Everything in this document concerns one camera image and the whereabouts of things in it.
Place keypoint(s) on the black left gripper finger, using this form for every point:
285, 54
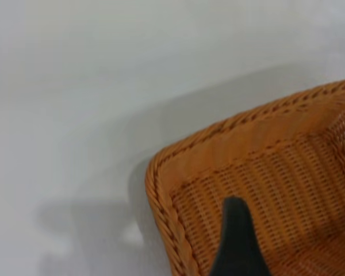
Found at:
237, 244

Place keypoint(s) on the orange woven wicker basket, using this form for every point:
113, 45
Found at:
290, 178

